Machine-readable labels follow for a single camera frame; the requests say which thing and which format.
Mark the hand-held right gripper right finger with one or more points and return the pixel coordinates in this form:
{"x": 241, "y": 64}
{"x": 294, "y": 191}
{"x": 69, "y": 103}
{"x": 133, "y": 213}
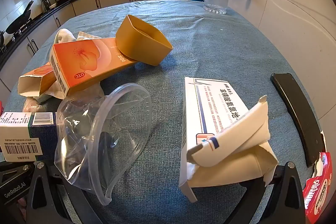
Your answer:
{"x": 288, "y": 187}

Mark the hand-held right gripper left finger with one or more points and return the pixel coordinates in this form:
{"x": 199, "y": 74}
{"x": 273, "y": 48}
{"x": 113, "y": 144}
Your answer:
{"x": 39, "y": 187}

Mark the crushed clear plastic cup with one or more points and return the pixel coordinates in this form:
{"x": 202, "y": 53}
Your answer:
{"x": 78, "y": 161}

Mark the blue and white barcode box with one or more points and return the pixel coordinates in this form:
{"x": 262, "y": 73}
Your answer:
{"x": 21, "y": 134}

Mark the small orange box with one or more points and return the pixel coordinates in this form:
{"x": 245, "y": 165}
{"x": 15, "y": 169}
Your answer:
{"x": 39, "y": 79}

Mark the torn white medicine box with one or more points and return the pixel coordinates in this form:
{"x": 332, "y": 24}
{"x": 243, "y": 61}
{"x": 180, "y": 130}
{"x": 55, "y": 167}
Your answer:
{"x": 210, "y": 98}

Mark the long orange medicine box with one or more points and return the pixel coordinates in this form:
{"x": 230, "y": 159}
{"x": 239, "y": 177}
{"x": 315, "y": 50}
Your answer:
{"x": 92, "y": 64}

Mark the red and white packet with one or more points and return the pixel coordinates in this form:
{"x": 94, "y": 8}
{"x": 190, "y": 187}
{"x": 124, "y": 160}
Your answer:
{"x": 317, "y": 187}

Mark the black smartphone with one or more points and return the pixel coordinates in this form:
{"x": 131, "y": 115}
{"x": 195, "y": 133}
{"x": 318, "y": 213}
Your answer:
{"x": 294, "y": 103}

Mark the grey-blue tablecloth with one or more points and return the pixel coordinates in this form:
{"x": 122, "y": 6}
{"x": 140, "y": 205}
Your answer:
{"x": 223, "y": 50}

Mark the white crumpled cloth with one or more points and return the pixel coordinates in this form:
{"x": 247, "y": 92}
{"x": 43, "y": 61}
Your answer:
{"x": 65, "y": 35}

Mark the steel kettle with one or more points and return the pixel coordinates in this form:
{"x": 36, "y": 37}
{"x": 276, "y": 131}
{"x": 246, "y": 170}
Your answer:
{"x": 46, "y": 3}

